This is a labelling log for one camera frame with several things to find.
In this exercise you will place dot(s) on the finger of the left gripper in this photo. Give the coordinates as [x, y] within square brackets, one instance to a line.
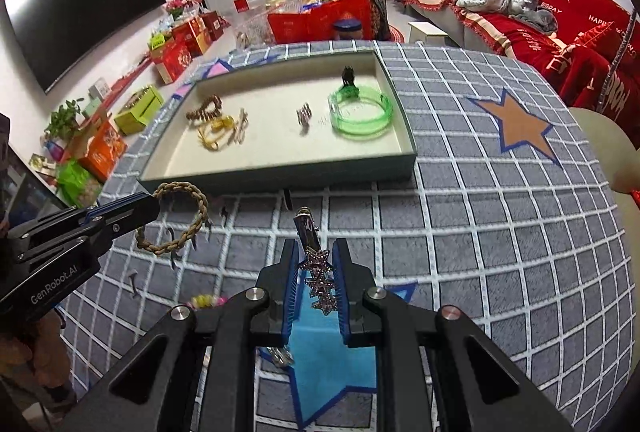
[125, 214]

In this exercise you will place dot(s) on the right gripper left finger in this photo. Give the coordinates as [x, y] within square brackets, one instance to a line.
[273, 325]

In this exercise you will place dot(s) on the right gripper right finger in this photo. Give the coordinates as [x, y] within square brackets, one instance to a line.
[358, 325]

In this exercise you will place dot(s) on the star rhinestone hair clip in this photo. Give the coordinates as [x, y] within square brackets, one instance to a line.
[316, 264]

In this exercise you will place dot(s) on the beige bow hair clip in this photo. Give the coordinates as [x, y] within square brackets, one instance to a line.
[241, 126]

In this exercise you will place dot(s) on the green translucent bangle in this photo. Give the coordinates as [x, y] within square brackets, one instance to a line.
[360, 112]

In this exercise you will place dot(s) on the silver rhinestone hair clip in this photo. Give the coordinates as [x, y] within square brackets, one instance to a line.
[304, 115]

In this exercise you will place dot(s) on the cream jewelry tray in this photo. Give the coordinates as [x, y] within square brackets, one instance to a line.
[197, 144]

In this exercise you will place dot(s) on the green snack bag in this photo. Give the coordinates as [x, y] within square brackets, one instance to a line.
[77, 185]

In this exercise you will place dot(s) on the orange snack box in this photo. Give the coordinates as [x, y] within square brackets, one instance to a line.
[103, 151]

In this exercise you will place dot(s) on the potted green plant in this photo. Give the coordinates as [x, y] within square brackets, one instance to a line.
[63, 124]

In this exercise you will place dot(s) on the yellow green gift box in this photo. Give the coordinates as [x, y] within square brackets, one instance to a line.
[139, 110]

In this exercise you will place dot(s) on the grey checked star tablecloth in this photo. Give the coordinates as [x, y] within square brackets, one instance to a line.
[506, 214]

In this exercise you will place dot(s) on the red gift box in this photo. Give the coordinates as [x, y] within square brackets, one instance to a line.
[171, 60]

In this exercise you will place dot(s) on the black claw hair clip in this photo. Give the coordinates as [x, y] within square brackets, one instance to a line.
[348, 82]

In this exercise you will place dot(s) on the black television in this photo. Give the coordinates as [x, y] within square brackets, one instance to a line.
[54, 35]

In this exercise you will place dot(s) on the blue lidded jar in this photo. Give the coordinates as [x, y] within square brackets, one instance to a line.
[347, 29]

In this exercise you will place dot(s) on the white small stool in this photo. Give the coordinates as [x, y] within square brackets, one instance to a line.
[427, 33]

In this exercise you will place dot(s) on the red gift bag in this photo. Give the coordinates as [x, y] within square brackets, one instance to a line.
[315, 24]

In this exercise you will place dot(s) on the beige armchair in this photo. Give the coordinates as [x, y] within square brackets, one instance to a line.
[619, 161]

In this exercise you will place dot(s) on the red covered sofa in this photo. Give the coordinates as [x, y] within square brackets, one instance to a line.
[591, 61]

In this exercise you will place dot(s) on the silver ring cluster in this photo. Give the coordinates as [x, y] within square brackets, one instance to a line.
[280, 357]

